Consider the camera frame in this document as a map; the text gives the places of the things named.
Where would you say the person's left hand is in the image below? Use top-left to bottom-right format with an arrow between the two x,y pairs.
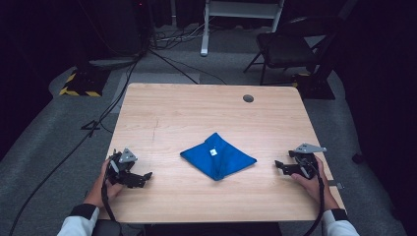
92,159 -> 124,203

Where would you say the bundle of floor cables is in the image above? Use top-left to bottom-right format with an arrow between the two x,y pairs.
151,21 -> 212,51

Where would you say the right hand-held gripper cable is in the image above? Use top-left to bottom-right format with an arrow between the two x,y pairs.
303,161 -> 327,236

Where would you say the black folding chair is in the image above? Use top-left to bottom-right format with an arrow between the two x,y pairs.
243,15 -> 345,87

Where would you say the white desk frame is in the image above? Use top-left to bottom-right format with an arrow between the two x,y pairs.
200,0 -> 285,57

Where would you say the blue cloth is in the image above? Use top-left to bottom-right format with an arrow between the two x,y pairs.
179,132 -> 258,182

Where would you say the person's right hand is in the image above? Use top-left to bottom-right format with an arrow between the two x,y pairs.
290,158 -> 332,205

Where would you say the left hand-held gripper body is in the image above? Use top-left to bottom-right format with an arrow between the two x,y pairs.
106,147 -> 139,187

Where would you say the left hand-held gripper cable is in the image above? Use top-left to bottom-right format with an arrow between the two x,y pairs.
100,173 -> 119,224

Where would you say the black seat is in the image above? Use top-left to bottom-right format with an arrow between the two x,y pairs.
92,219 -> 124,236

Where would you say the black stand with base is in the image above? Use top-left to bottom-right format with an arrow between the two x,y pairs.
292,0 -> 360,101

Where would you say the hand-held gripper cable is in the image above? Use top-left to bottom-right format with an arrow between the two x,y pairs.
303,161 -> 327,236
100,173 -> 119,224

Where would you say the dark computer tower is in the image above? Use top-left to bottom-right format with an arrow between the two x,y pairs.
97,0 -> 153,57

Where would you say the long black floor cable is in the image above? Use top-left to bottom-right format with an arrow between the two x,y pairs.
8,53 -> 146,236

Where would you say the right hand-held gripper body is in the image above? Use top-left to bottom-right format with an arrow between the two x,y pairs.
293,143 -> 328,180

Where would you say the black yellow striped stand base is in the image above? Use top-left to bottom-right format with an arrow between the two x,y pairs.
58,67 -> 111,98

